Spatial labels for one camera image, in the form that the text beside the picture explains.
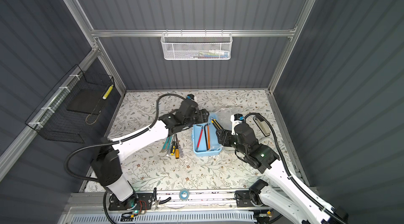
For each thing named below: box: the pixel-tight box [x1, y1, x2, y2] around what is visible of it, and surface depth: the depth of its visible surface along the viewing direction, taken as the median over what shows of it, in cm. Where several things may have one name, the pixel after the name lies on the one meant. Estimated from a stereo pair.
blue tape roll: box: [178, 188, 190, 201], surface depth 77 cm
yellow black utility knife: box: [210, 117, 224, 131], surface depth 93 cm
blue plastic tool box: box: [191, 112, 223, 157], surface depth 96 cm
